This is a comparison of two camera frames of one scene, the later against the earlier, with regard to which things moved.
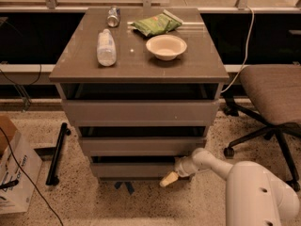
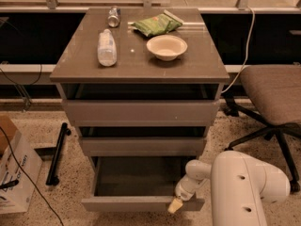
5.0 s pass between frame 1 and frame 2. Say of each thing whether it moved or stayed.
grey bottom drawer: moved
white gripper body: moved
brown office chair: stayed
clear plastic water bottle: stayed
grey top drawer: stayed
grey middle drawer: stayed
